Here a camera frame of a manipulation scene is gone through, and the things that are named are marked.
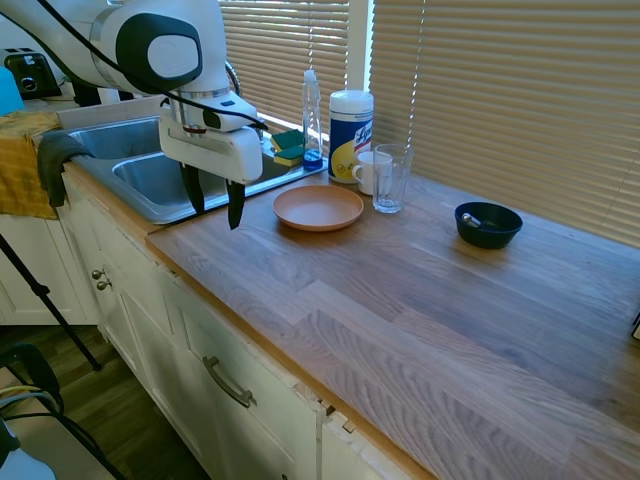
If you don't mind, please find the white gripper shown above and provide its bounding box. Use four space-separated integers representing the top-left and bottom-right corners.
158 104 264 232

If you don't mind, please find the orange plastic plate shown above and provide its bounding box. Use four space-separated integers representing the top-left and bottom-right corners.
272 184 365 233

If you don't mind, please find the stainless steel double sink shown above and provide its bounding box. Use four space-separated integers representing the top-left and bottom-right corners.
67 114 329 225

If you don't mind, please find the white ceramic mug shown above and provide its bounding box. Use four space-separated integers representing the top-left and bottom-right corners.
351 151 394 197

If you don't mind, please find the yellow green sponge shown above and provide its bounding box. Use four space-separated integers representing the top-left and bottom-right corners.
269 129 306 152
273 144 307 169

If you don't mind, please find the clear dish soap bottle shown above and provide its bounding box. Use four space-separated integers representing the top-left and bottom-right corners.
301 69 324 173

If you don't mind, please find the white kitchen cabinet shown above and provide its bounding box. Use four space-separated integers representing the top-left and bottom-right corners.
0 167 436 480

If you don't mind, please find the white tiled ledge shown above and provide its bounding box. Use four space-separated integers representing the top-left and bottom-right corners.
57 94 169 130

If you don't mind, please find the yellow white wipes canister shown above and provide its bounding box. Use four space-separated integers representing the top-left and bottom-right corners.
327 89 375 185

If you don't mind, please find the narrow beige window blind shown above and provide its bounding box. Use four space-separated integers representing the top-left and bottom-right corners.
217 0 351 140

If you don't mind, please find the black canister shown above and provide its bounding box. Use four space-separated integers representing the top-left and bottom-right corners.
72 79 101 108

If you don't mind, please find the grey dish cloth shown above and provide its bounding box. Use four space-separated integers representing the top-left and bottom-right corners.
37 130 96 209

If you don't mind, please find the clear drinking glass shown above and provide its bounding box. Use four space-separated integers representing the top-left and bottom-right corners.
372 143 415 215

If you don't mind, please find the yellow patterned cloth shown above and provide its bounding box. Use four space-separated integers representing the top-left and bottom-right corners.
0 110 64 221

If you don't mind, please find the black tripod leg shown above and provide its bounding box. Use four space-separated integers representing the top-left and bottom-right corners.
0 233 104 372

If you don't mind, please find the black toaster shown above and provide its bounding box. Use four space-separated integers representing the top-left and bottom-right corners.
3 47 64 101

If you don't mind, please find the light blue plastic object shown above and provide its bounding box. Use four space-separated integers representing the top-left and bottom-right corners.
0 66 26 117

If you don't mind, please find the dark blue bowl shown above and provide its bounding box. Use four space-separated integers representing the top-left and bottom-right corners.
453 201 524 250

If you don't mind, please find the wide beige window blind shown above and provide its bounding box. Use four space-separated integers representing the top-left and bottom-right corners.
369 0 640 249

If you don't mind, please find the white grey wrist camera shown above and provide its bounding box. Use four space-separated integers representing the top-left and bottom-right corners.
199 96 260 134

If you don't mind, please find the metal drawer handle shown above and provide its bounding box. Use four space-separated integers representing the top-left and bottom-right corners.
202 355 258 409

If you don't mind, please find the white window frame post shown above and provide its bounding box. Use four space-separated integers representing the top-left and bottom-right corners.
347 0 376 97

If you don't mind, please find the black stand with cables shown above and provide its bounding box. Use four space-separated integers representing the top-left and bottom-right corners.
0 342 126 480

